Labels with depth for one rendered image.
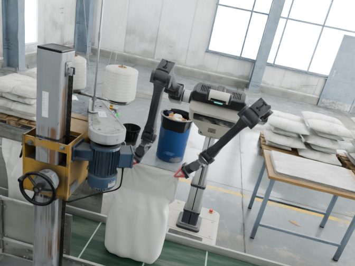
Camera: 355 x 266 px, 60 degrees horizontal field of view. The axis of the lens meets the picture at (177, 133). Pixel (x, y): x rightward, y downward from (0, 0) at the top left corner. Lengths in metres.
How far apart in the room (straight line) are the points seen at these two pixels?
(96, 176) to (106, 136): 0.24
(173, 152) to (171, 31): 6.13
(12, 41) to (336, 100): 8.71
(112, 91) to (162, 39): 8.41
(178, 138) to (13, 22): 4.80
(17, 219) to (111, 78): 1.19
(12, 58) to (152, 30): 4.19
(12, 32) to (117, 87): 6.29
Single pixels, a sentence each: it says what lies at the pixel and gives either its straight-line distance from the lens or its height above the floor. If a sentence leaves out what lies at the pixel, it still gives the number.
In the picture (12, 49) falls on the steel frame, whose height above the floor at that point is 0.45.
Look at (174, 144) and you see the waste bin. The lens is 4.15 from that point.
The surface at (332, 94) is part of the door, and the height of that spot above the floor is 0.41.
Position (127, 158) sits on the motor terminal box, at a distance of 1.57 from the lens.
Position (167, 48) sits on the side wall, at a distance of 9.91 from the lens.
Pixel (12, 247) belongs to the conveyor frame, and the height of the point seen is 0.35.
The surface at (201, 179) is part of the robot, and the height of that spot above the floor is 0.75.
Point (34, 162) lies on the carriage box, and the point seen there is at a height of 1.20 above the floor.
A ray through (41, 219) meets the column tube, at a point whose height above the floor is 0.86.
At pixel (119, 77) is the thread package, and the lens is 1.52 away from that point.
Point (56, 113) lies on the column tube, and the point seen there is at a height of 1.48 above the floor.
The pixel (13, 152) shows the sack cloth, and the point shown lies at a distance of 2.30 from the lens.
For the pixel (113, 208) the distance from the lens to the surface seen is 2.07.
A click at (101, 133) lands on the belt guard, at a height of 1.42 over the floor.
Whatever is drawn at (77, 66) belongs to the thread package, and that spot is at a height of 1.65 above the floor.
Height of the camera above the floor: 2.03
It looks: 22 degrees down
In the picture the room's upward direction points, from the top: 12 degrees clockwise
